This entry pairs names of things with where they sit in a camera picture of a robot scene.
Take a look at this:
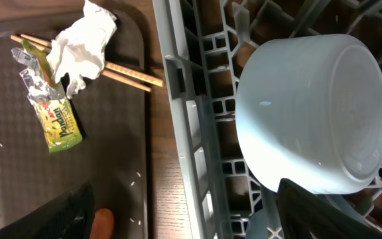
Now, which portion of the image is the grey dishwasher rack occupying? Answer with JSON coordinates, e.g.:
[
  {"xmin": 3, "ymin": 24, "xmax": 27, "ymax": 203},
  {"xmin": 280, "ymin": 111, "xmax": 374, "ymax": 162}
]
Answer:
[{"xmin": 153, "ymin": 0, "xmax": 382, "ymax": 238}]

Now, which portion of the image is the brown serving tray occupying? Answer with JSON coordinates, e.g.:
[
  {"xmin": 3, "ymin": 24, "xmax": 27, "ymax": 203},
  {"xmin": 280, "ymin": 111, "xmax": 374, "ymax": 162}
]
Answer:
[{"xmin": 0, "ymin": 11, "xmax": 148, "ymax": 238}]

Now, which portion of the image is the wooden chopstick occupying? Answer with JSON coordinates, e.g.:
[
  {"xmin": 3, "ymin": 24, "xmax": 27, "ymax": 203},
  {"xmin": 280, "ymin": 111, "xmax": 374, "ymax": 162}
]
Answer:
[
  {"xmin": 19, "ymin": 34, "xmax": 164, "ymax": 87},
  {"xmin": 10, "ymin": 35, "xmax": 151, "ymax": 92}
]

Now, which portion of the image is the green snack wrapper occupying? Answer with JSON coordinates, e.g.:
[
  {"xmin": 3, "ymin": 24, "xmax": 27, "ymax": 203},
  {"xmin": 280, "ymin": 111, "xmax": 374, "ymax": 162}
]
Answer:
[{"xmin": 11, "ymin": 41, "xmax": 82, "ymax": 153}]

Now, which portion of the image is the light blue cup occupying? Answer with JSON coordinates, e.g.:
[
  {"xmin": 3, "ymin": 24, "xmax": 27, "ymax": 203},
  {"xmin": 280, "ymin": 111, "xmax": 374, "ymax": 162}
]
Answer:
[{"xmin": 245, "ymin": 208, "xmax": 279, "ymax": 239}]

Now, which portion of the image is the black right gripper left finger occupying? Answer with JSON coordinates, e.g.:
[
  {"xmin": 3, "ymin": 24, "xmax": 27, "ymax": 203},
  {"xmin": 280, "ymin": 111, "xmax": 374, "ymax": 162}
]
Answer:
[{"xmin": 0, "ymin": 183, "xmax": 96, "ymax": 239}]

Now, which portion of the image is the light blue small bowl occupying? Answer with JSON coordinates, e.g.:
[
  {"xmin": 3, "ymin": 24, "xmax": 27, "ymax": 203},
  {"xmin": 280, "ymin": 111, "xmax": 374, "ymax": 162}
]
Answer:
[{"xmin": 235, "ymin": 34, "xmax": 382, "ymax": 195}]

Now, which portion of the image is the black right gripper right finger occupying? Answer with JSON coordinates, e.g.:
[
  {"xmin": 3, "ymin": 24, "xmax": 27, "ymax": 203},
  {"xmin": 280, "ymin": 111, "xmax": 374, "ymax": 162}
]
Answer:
[{"xmin": 276, "ymin": 179, "xmax": 382, "ymax": 239}]

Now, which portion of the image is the white napkin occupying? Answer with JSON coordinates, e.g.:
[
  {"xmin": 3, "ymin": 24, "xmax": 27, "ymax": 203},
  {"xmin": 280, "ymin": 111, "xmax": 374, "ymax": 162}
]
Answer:
[{"xmin": 46, "ymin": 0, "xmax": 117, "ymax": 99}]

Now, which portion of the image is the orange carrot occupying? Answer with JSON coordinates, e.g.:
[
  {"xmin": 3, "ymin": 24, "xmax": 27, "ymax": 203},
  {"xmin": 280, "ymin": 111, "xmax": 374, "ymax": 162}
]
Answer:
[{"xmin": 90, "ymin": 208, "xmax": 114, "ymax": 239}]

